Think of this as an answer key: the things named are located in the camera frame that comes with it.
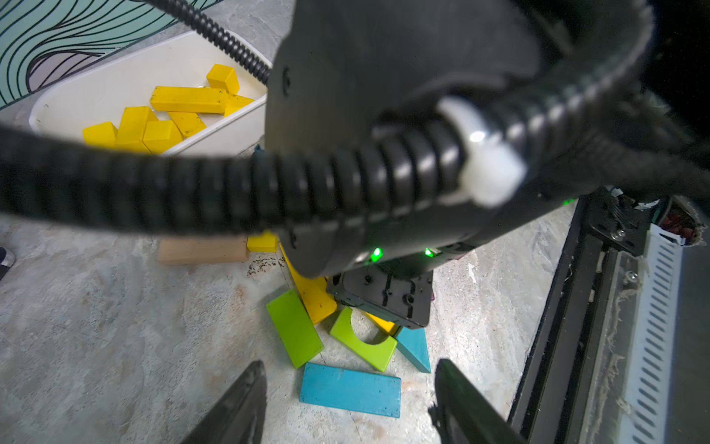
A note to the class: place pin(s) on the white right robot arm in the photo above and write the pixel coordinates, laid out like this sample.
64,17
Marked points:
402,134

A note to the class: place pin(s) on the light green arch block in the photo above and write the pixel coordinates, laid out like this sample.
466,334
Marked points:
378,355

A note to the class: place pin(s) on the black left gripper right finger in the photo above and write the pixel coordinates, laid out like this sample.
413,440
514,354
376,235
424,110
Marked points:
461,413

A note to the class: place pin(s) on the white slotted cable duct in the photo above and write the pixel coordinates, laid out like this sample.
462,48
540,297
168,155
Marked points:
645,398

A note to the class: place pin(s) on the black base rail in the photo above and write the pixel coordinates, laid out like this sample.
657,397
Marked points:
558,376

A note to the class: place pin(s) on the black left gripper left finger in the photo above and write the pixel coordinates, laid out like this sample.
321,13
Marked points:
239,415

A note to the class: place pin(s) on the white plastic tub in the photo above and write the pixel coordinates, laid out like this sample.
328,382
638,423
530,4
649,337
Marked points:
101,94

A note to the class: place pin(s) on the yellow small cube block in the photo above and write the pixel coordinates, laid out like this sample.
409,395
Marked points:
161,135

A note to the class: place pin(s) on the natural wood rectangular block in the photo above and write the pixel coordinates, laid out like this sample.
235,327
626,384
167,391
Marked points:
202,251

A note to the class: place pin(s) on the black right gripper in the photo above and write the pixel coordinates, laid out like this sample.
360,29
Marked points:
403,301

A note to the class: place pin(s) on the green rectangular block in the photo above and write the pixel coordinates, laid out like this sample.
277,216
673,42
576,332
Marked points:
295,329

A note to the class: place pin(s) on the teal long block at left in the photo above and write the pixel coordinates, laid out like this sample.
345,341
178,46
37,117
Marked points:
352,391

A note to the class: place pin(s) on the yellow cube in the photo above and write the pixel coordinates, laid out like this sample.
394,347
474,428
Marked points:
224,78

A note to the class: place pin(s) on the yellow slanted long block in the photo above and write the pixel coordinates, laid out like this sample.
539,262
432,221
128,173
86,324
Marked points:
266,242

